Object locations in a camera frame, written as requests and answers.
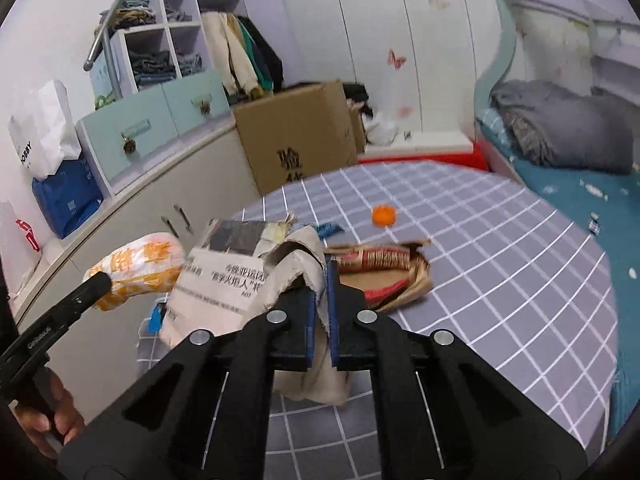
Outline brown red paper bag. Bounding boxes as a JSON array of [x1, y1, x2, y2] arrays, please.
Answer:
[[324, 240, 435, 313]]

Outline folded clothes stack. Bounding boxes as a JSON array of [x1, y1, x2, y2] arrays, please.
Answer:
[[100, 0, 156, 31]]

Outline black hanging garment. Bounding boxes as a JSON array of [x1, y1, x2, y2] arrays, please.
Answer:
[[240, 15, 285, 92]]

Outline white shelf unit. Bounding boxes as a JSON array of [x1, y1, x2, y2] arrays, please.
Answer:
[[102, 0, 251, 106]]

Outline green hanging garment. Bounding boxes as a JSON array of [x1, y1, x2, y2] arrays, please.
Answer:
[[235, 15, 274, 93]]

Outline teal bed sheet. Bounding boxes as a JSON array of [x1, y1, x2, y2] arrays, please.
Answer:
[[475, 110, 640, 436]]

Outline light blue drawer unit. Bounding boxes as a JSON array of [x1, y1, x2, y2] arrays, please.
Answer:
[[77, 67, 231, 196]]

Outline person's left hand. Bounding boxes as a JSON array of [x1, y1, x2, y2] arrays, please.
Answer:
[[14, 366, 87, 461]]

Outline grey folded blanket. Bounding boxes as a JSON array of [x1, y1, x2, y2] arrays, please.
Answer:
[[490, 80, 636, 176]]

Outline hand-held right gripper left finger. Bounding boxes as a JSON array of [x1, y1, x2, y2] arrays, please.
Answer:
[[57, 280, 321, 480]]

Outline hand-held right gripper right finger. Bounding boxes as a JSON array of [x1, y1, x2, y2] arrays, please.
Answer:
[[325, 258, 590, 480]]

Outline white wardrobe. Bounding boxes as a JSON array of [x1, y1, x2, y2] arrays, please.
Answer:
[[272, 0, 501, 133]]

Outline teal bed frame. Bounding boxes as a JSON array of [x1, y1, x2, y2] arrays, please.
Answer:
[[472, 0, 521, 146]]

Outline grey checkered tablecloth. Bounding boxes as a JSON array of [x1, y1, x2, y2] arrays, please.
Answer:
[[135, 160, 618, 480]]

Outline white wire basket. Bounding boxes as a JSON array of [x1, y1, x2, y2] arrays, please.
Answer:
[[135, 302, 173, 366]]

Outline folded jeans stack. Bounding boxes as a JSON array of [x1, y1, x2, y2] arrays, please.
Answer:
[[131, 51, 177, 86]]

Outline blue shopping bag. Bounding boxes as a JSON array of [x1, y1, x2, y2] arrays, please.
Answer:
[[31, 157, 103, 240]]

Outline white red plastic bag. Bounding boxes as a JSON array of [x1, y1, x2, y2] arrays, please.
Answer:
[[0, 200, 43, 296]]

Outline black clothing pile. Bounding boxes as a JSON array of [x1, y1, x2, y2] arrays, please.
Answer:
[[342, 82, 374, 116]]

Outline orange plastic bag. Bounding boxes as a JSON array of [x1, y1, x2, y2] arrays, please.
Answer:
[[84, 232, 187, 313]]

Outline cream hanging jacket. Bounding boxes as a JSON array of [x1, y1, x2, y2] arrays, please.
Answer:
[[201, 11, 261, 101]]

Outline white paper shopping bag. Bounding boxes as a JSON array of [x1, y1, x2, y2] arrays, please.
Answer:
[[7, 80, 82, 181]]

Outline beige cabinet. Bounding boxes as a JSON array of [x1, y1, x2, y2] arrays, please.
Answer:
[[10, 110, 266, 411]]

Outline printed newspaper sheet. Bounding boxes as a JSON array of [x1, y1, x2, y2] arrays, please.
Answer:
[[159, 219, 301, 350]]

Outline cardboard box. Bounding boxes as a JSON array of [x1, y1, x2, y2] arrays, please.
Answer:
[[233, 80, 368, 196]]

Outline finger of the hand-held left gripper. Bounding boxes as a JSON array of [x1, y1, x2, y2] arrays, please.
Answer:
[[25, 272, 114, 342]]

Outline beige cloth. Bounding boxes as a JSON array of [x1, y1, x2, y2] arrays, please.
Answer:
[[262, 225, 352, 407]]

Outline curved metal pole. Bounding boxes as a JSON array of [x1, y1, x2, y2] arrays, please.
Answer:
[[84, 0, 151, 71]]

